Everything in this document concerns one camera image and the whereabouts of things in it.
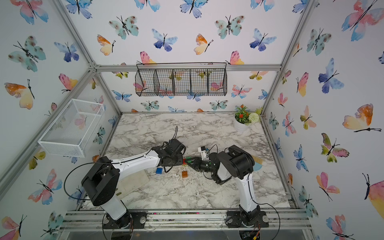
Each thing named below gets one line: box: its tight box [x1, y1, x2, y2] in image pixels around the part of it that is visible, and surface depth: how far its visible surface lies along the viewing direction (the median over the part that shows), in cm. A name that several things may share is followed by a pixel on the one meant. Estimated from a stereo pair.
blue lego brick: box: [156, 167, 163, 175], surface depth 90 cm
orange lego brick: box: [182, 170, 188, 178], surface depth 90 cm
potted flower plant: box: [234, 104, 263, 132], surface depth 101 cm
